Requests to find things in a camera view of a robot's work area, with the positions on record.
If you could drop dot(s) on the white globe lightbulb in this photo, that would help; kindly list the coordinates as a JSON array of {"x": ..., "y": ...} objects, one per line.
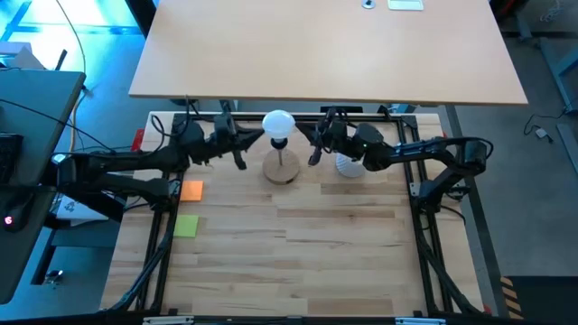
[{"x": 278, "y": 124}]

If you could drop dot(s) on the orange sticky note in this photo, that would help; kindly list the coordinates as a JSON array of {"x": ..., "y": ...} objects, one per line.
[{"x": 192, "y": 191}]

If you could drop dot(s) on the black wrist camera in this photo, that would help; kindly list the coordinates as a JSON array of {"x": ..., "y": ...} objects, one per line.
[
  {"x": 224, "y": 124},
  {"x": 335, "y": 118}
]

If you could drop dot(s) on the black metal rig frame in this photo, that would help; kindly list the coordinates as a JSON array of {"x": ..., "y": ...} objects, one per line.
[{"x": 165, "y": 225}]

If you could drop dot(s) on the cardboard box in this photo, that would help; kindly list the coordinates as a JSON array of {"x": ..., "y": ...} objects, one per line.
[{"x": 18, "y": 56}]

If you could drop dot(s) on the green sticky note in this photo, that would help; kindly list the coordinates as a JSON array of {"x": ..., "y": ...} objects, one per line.
[{"x": 186, "y": 225}]

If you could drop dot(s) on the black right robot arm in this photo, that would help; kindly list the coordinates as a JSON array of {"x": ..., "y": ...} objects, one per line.
[{"x": 415, "y": 151}]

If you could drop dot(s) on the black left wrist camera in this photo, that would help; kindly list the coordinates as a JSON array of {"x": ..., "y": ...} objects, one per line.
[{"x": 224, "y": 124}]

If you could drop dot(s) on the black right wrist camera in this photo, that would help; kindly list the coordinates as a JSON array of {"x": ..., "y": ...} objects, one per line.
[{"x": 335, "y": 118}]

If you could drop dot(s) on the round metal table grommet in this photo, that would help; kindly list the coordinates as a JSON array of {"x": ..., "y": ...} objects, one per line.
[{"x": 368, "y": 3}]

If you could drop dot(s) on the white table cover plate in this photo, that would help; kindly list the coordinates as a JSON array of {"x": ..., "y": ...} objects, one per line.
[{"x": 405, "y": 4}]

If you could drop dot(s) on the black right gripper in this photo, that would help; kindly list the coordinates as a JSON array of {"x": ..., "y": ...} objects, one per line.
[{"x": 338, "y": 140}]

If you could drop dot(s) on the white printed paper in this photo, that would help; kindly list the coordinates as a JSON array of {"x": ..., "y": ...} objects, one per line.
[{"x": 72, "y": 208}]

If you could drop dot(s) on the lamp with round wooden base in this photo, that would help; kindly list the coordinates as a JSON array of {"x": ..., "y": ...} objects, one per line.
[{"x": 282, "y": 173}]

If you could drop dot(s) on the light wooden office table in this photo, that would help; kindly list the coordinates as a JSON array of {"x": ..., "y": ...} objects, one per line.
[{"x": 316, "y": 49}]

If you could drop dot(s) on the small metal bracket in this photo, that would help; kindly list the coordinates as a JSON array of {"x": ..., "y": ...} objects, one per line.
[{"x": 54, "y": 277}]

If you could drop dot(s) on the dark gray desk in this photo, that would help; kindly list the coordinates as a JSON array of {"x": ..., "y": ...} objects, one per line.
[{"x": 31, "y": 104}]

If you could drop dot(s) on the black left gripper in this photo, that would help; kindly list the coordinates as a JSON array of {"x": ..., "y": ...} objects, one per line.
[{"x": 217, "y": 146}]

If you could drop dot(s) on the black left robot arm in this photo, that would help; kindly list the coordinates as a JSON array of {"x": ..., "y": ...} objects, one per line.
[{"x": 135, "y": 160}]

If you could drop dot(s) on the white textured cup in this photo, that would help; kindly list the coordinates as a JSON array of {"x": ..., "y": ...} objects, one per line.
[{"x": 347, "y": 168}]

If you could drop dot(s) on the black floor mat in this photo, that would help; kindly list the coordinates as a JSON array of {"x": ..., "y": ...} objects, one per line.
[{"x": 551, "y": 302}]

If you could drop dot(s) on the black computer mouse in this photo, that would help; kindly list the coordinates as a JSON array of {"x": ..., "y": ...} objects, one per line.
[{"x": 15, "y": 221}]

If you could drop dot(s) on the black keyboard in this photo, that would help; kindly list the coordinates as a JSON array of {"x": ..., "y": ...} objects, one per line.
[{"x": 9, "y": 158}]

